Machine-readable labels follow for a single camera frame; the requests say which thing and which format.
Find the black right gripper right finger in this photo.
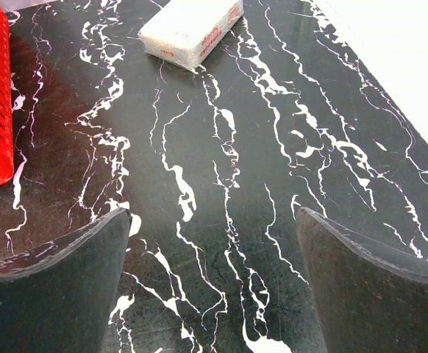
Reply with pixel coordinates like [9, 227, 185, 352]
[296, 207, 428, 352]

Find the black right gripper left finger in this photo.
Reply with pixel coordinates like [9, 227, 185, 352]
[0, 208, 132, 352]

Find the white wrapped tissue pack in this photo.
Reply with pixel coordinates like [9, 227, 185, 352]
[138, 0, 244, 71]

